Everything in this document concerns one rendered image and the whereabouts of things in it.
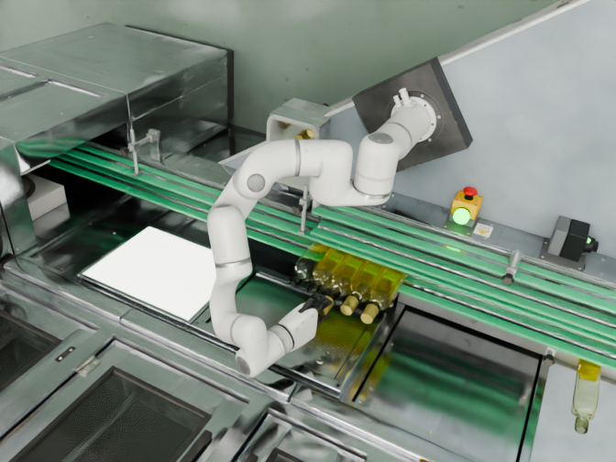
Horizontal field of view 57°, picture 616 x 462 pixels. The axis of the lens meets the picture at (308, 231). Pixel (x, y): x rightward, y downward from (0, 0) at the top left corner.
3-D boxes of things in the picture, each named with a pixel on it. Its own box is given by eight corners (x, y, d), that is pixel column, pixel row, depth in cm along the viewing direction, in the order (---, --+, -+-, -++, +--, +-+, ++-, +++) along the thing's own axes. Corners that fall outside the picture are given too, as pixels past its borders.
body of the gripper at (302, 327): (289, 362, 143) (318, 339, 150) (291, 333, 137) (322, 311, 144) (268, 346, 147) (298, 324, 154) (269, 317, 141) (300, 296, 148)
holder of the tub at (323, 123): (279, 181, 195) (267, 191, 189) (281, 104, 179) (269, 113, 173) (324, 195, 189) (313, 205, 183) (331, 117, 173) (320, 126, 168)
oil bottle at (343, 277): (356, 255, 178) (326, 293, 162) (358, 240, 175) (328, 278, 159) (373, 261, 176) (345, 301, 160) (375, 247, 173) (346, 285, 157)
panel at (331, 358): (148, 229, 203) (76, 281, 177) (148, 222, 201) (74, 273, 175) (386, 320, 172) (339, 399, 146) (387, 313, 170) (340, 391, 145)
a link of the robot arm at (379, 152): (416, 124, 138) (393, 149, 126) (406, 171, 146) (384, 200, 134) (379, 114, 141) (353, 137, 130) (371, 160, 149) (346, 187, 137)
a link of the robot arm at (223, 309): (258, 255, 132) (271, 342, 135) (225, 253, 141) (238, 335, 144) (228, 264, 126) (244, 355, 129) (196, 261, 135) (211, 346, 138)
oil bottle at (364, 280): (373, 260, 176) (346, 300, 160) (376, 246, 173) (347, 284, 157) (390, 266, 174) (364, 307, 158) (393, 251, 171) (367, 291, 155)
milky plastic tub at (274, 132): (278, 168, 192) (265, 178, 185) (280, 104, 179) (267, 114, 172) (324, 182, 186) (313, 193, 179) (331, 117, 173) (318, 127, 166)
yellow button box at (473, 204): (455, 209, 169) (447, 220, 164) (460, 187, 165) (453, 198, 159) (478, 215, 167) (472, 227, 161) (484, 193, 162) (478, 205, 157)
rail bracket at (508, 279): (508, 256, 154) (498, 282, 144) (515, 233, 150) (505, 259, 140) (522, 260, 153) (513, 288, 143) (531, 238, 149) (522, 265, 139)
